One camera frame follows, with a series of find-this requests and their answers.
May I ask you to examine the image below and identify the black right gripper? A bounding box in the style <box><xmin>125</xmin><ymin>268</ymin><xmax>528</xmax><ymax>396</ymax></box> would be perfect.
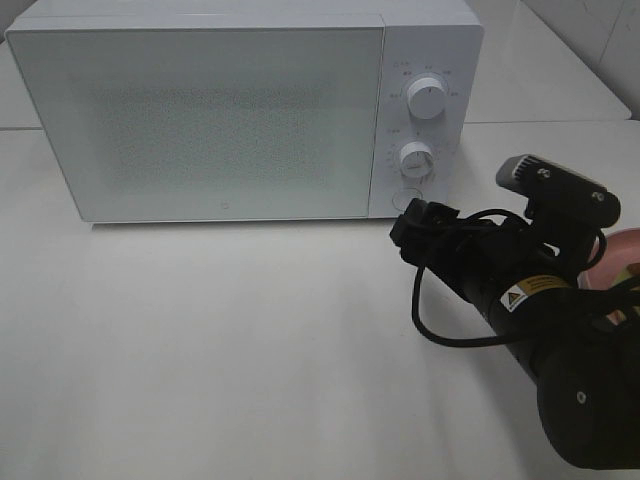
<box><xmin>390</xmin><ymin>198</ymin><xmax>608</xmax><ymax>300</ymax></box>

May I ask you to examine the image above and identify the round white door button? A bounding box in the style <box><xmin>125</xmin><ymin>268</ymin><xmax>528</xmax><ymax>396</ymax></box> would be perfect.
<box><xmin>392</xmin><ymin>188</ymin><xmax>423</xmax><ymax>212</ymax></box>

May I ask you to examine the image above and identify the pink round plate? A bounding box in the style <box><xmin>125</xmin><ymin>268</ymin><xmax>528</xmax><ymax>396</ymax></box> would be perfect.
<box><xmin>578</xmin><ymin>228</ymin><xmax>639</xmax><ymax>333</ymax></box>

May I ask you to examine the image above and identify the white microwave door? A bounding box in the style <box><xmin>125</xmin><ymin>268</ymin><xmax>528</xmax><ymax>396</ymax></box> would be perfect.
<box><xmin>9</xmin><ymin>28</ymin><xmax>382</xmax><ymax>223</ymax></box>

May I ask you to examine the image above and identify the toast sandwich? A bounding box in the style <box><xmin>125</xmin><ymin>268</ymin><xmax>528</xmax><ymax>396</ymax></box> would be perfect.
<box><xmin>612</xmin><ymin>263</ymin><xmax>640</xmax><ymax>286</ymax></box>

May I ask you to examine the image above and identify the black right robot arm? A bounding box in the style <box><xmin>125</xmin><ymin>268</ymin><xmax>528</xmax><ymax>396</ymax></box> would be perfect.
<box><xmin>390</xmin><ymin>195</ymin><xmax>639</xmax><ymax>470</ymax></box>

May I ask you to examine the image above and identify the lower white timer knob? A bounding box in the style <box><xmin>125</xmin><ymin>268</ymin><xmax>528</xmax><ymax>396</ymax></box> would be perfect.
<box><xmin>398</xmin><ymin>141</ymin><xmax>434</xmax><ymax>179</ymax></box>

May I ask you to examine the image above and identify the upper white power knob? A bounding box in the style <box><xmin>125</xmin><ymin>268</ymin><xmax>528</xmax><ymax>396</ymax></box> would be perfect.
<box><xmin>406</xmin><ymin>74</ymin><xmax>448</xmax><ymax>120</ymax></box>

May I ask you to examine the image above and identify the white microwave oven body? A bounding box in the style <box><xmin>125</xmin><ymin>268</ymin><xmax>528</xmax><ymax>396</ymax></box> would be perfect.
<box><xmin>5</xmin><ymin>1</ymin><xmax>484</xmax><ymax>221</ymax></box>

